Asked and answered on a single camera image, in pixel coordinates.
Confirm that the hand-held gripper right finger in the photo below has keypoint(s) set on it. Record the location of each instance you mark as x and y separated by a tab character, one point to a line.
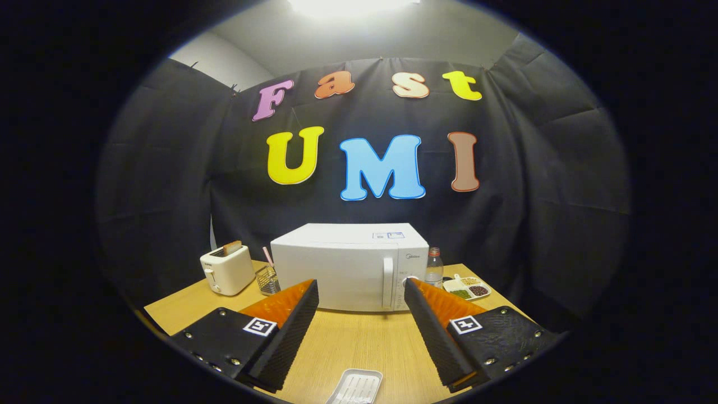
435	331

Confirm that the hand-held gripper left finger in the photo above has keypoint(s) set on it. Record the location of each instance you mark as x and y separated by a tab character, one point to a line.
291	331

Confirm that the white microwave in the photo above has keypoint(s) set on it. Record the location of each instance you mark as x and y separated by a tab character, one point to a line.
336	269

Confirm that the white divided dish of beans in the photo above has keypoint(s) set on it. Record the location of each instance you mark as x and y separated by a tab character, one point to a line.
466	289

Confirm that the clear plastic water bottle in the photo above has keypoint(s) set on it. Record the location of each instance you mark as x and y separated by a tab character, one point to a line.
433	272

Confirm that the pink stick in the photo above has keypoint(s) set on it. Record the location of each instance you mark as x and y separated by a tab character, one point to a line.
268	257

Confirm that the small white ribbed tray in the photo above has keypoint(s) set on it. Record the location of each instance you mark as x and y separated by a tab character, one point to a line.
356	387

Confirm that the cream toaster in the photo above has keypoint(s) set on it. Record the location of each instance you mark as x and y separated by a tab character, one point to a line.
227	272

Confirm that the brown toast slice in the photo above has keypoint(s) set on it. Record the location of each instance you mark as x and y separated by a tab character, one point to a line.
232	247

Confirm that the black backdrop cloth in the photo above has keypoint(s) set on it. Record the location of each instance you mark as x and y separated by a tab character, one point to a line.
168	196

